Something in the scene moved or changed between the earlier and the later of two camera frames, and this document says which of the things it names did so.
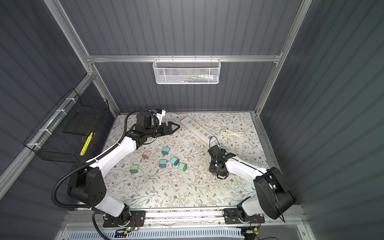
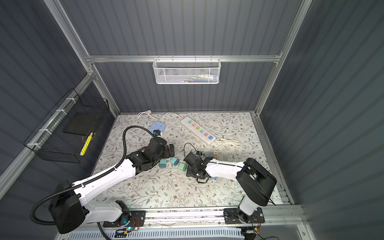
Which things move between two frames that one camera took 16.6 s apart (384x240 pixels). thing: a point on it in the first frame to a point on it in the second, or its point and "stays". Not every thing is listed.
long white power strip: x=199 y=130 stays
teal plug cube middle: x=175 y=161 stays
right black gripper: x=211 y=168 to x=189 y=172
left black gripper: x=169 y=131 to x=167 y=153
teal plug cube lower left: x=163 y=163 stays
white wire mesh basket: x=187 y=70 stays
